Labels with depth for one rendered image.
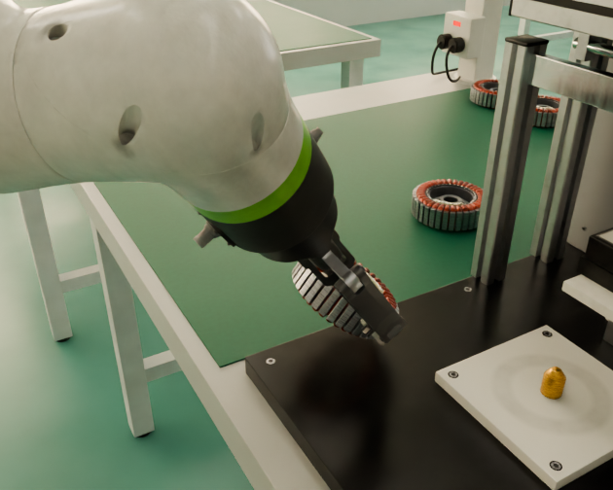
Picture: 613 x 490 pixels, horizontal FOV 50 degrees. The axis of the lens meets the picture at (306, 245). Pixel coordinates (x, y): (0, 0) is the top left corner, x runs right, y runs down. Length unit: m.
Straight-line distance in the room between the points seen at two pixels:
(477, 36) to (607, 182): 0.78
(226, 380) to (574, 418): 0.33
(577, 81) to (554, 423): 0.31
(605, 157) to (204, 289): 0.51
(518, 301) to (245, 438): 0.35
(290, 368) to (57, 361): 1.37
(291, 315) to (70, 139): 0.46
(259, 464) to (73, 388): 1.31
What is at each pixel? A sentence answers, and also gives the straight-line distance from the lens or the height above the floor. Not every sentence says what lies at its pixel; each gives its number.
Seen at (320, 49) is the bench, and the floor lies 0.74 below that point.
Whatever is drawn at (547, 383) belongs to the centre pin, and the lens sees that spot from 0.65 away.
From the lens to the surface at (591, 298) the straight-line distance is 0.62.
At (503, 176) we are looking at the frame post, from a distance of 0.75.
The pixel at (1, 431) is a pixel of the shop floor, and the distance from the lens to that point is 1.83.
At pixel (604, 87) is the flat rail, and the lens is 0.66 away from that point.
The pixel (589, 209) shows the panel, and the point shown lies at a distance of 0.90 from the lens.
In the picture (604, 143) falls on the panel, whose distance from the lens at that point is 0.87.
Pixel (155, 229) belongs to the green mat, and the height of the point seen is 0.75.
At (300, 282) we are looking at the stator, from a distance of 0.63.
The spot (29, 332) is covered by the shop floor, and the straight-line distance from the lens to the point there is 2.12.
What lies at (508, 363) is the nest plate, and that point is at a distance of 0.68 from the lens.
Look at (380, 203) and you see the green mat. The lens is 1.02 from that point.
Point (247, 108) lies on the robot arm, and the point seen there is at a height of 1.10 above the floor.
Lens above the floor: 1.21
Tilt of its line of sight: 30 degrees down
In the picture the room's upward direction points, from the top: straight up
